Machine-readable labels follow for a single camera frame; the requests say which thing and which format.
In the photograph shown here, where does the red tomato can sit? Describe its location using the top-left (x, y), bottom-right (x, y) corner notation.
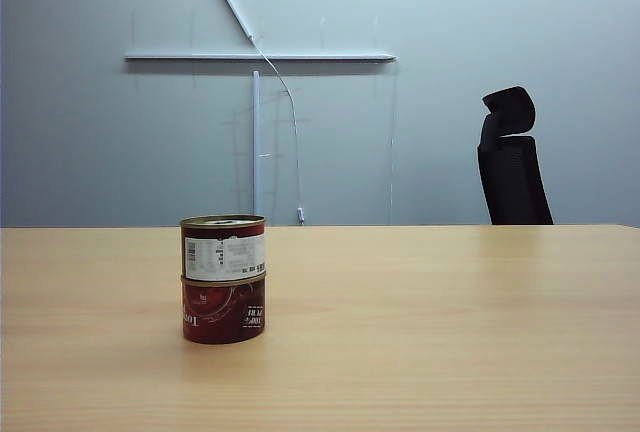
top-left (180, 272), bottom-right (266, 345)

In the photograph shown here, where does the white horizontal cable duct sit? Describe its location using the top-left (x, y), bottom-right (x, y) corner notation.
top-left (124, 49), bottom-right (398, 64)

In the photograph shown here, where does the white vertical cable duct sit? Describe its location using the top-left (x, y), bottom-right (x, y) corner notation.
top-left (251, 70), bottom-right (263, 228)

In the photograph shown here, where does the thin white cable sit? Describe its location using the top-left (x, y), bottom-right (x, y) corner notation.
top-left (252, 35), bottom-right (307, 226)

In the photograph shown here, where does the black office chair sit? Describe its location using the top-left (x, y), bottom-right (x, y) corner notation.
top-left (475, 85), bottom-right (555, 226)

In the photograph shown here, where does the tomato can with white label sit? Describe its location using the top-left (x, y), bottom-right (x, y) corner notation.
top-left (179, 214), bottom-right (267, 286)

